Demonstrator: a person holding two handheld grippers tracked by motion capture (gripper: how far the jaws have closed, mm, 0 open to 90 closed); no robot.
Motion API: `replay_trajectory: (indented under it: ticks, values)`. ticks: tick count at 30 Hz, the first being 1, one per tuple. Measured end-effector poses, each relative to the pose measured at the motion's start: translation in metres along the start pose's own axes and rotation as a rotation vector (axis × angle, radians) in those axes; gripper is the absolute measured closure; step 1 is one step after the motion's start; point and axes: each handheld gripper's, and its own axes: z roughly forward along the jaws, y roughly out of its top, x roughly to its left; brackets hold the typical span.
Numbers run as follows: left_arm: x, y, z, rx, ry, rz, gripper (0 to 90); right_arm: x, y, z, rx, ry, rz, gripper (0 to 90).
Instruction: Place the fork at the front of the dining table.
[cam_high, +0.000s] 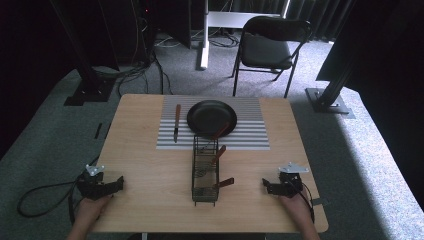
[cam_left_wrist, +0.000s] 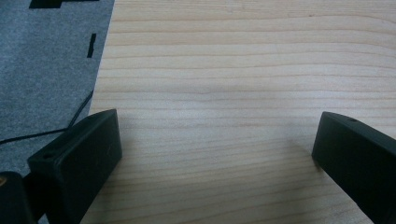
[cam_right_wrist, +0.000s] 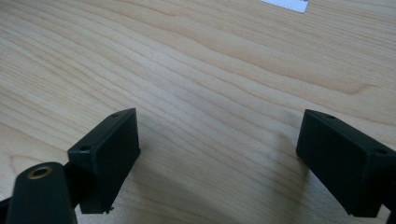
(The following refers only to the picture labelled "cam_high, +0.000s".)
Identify wooden-handled spoon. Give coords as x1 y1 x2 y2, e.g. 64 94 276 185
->
201 144 228 174

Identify black round plate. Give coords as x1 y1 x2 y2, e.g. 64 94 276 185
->
186 99 238 140

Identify wooden-handled table knife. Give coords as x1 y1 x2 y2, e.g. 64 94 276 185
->
172 103 182 144

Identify white desk frame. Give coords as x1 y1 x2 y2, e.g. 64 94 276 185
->
199 0 292 71

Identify black tape strips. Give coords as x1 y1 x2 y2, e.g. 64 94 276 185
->
93 122 112 140

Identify person's right hand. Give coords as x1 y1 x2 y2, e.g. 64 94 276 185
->
278 189 316 229

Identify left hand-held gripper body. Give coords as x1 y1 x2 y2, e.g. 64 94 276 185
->
77 164 116 201

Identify black metal stand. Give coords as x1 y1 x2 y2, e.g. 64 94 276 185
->
305 49 356 120
49 0 117 107

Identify wooden-handled fork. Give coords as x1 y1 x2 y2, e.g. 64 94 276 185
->
201 122 232 152

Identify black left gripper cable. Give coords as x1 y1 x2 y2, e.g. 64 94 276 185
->
16 155 101 225

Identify grey striped placemat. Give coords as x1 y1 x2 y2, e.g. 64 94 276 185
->
156 95 271 151

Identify wooden-handled cutlery piece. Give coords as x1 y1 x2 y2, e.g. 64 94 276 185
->
213 177 235 190

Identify bundle of floor cables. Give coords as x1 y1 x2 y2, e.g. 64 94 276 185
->
89 19 242 98

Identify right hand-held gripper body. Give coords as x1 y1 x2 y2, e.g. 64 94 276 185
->
270 162 310 198

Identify black wire cutlery rack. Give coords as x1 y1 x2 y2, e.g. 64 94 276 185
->
191 134 221 207

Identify person's left hand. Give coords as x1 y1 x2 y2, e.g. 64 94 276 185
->
75 194 114 226

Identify black folding chair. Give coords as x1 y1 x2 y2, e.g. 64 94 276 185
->
231 15 314 99

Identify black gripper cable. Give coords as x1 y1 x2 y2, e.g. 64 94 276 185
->
16 155 101 225
290 176 316 224

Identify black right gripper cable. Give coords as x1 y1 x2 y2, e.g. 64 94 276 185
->
290 176 316 224

